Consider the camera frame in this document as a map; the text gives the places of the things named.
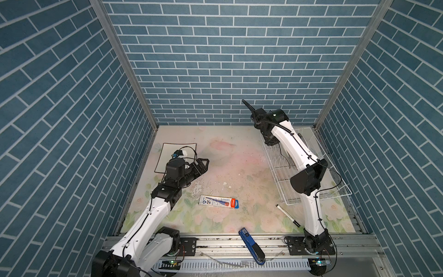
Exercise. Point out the white slotted cable duct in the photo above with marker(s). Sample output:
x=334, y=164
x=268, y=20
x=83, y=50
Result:
x=226, y=265

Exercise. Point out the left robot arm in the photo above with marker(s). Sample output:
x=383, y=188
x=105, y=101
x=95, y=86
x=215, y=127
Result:
x=144, y=244

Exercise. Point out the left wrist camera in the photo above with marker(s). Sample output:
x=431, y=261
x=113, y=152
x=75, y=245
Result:
x=180, y=153

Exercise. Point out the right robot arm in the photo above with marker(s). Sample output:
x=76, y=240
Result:
x=276, y=128

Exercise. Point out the aluminium mounting rail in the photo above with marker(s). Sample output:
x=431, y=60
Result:
x=224, y=246

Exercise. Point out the blue white pen box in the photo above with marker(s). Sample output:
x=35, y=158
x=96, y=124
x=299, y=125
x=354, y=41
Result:
x=214, y=201

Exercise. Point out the blue black stapler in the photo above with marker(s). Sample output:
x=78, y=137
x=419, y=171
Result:
x=252, y=246

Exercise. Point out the white square plate black rim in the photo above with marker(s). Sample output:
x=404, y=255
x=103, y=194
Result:
x=168, y=150

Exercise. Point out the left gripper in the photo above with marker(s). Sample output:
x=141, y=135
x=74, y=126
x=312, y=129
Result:
x=194, y=168

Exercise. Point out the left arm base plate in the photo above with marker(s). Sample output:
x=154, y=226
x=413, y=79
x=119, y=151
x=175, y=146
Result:
x=183, y=247

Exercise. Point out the black white marker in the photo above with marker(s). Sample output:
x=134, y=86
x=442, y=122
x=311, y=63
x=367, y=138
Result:
x=288, y=215

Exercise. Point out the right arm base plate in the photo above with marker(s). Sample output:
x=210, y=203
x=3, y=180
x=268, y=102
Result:
x=299, y=245

